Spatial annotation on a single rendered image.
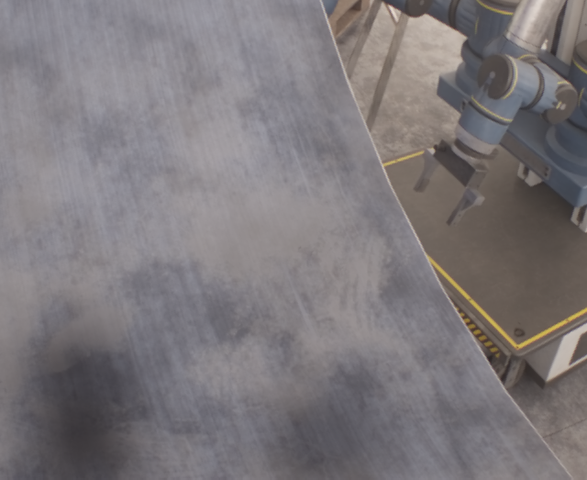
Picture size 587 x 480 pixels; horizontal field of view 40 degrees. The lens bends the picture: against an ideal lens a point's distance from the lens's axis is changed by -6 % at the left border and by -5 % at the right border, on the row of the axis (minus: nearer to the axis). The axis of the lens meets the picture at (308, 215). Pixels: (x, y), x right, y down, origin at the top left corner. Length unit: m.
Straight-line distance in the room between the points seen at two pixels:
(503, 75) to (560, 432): 1.37
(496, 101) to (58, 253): 1.11
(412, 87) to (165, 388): 3.47
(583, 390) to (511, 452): 2.02
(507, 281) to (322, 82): 1.60
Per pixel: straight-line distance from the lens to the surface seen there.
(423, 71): 4.48
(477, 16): 2.68
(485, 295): 2.66
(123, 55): 1.21
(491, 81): 1.87
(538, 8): 2.05
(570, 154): 2.51
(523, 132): 2.63
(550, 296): 2.72
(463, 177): 1.92
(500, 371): 2.71
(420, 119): 4.06
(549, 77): 1.96
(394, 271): 1.09
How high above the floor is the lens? 2.16
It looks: 40 degrees down
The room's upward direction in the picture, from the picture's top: 4 degrees clockwise
